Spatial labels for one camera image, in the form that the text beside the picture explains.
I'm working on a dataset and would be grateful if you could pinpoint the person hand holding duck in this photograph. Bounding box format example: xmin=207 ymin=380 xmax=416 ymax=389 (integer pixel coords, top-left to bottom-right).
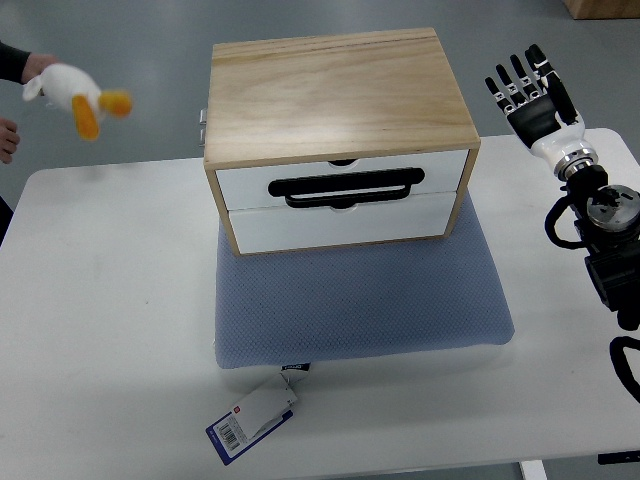
xmin=21 ymin=52 xmax=60 ymax=85

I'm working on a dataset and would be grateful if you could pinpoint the black cable loop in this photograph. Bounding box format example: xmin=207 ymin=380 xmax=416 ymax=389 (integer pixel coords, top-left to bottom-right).
xmin=608 ymin=335 xmax=640 ymax=405

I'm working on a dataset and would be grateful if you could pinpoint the white blue product tag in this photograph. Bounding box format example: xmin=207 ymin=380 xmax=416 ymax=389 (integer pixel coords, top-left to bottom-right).
xmin=206 ymin=373 xmax=297 ymax=466

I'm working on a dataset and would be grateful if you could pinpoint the person second hand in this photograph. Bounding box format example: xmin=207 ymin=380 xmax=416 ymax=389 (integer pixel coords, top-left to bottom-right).
xmin=0 ymin=117 xmax=20 ymax=164

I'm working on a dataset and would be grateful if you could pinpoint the dark sleeved person forearm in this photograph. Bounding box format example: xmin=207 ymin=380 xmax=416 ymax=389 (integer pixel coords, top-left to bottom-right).
xmin=0 ymin=42 xmax=31 ymax=84

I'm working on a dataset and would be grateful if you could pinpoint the white orange plush duck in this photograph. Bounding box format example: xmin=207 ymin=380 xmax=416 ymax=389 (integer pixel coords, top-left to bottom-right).
xmin=23 ymin=63 xmax=133 ymax=141

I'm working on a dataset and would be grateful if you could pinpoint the white drawer black handle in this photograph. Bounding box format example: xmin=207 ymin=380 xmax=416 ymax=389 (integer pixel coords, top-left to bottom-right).
xmin=216 ymin=150 xmax=468 ymax=210

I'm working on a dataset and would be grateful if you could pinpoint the black table control panel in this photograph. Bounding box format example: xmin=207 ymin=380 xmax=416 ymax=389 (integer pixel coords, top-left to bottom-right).
xmin=597 ymin=450 xmax=640 ymax=465

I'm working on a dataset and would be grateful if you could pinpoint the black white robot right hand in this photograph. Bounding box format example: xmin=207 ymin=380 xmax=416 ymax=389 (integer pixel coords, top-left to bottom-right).
xmin=485 ymin=44 xmax=598 ymax=182

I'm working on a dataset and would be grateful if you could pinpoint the wooden drawer cabinet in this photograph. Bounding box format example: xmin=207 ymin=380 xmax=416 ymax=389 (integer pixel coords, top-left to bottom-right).
xmin=204 ymin=28 xmax=480 ymax=255

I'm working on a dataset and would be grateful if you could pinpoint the blue grey mesh cushion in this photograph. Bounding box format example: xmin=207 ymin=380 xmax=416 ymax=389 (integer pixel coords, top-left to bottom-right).
xmin=214 ymin=200 xmax=515 ymax=369

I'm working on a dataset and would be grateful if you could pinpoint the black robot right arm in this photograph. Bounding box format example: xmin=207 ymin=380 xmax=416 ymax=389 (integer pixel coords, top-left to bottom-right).
xmin=544 ymin=158 xmax=639 ymax=331

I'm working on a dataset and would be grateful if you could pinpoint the cardboard box corner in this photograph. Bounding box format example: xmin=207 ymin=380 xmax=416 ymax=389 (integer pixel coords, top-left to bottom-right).
xmin=563 ymin=0 xmax=640 ymax=20

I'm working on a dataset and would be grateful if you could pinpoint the metal hinge latch on cabinet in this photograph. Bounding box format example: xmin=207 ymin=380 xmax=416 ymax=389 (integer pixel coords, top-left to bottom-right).
xmin=199 ymin=108 xmax=207 ymax=147

